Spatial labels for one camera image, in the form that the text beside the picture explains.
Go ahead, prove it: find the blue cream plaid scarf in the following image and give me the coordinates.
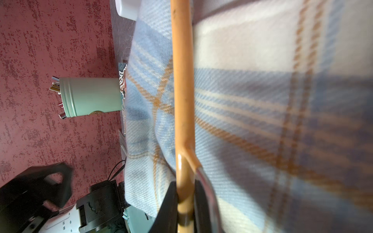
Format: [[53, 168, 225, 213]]
[[123, 0, 373, 233]]

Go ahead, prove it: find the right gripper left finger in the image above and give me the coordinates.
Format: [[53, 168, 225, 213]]
[[149, 181, 178, 233]]

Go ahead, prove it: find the green cup with straws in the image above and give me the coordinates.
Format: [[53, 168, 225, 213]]
[[50, 76, 122, 119]]

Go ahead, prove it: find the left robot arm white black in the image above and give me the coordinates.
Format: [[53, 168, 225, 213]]
[[1, 163, 127, 233]]

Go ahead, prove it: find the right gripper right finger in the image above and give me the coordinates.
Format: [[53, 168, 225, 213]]
[[194, 180, 214, 233]]

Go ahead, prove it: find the orange plastic hanger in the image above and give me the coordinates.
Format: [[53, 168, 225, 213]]
[[169, 0, 222, 233]]

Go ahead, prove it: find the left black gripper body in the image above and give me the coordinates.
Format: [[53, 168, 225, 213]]
[[1, 190, 58, 233]]

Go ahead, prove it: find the white and steel clothes rack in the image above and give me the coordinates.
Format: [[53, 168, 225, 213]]
[[115, 0, 142, 21]]

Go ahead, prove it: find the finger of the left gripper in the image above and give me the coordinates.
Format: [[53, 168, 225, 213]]
[[1, 163, 73, 208]]

